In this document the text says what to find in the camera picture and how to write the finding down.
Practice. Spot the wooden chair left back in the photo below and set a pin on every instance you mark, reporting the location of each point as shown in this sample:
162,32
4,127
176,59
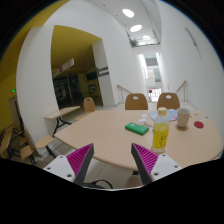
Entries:
136,101

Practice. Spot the red round lid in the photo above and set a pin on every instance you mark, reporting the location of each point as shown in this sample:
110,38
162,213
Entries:
198,124

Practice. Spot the small wooden side desk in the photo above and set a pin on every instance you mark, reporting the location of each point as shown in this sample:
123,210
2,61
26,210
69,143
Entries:
55,120

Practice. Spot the hanging white red sign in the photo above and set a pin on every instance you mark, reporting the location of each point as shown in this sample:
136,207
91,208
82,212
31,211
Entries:
63,67

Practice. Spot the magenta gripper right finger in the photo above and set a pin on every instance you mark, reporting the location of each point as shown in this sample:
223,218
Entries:
152,166

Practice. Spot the small white paper pieces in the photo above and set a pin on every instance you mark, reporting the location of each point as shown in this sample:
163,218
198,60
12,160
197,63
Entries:
143,119

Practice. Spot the yellow drink bottle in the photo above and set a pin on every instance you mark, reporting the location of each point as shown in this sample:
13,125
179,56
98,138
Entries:
160,131

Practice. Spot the wooden chair near left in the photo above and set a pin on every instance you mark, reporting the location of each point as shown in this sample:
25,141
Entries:
31,146

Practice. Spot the green potted plant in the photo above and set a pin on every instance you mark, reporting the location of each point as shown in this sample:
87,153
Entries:
133,43

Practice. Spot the blue patterned paper sheet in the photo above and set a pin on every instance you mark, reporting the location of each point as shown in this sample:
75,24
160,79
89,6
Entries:
171,115

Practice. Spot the white paper cup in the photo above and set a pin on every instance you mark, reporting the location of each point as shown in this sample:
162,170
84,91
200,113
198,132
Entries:
183,115

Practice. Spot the wooden chair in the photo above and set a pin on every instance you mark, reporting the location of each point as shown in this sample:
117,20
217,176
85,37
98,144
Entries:
136,101
31,146
168,100
89,107

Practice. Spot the green flat box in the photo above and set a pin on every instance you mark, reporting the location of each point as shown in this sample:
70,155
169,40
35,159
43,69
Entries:
136,128

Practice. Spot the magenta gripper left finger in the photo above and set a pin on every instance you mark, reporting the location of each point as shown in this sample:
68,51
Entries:
74,166

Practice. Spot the wooden chair far left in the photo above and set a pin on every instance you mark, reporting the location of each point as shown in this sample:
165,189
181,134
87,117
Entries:
89,107

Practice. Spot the wooden chair right back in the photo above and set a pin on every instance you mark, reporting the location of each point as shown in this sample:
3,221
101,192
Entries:
168,100

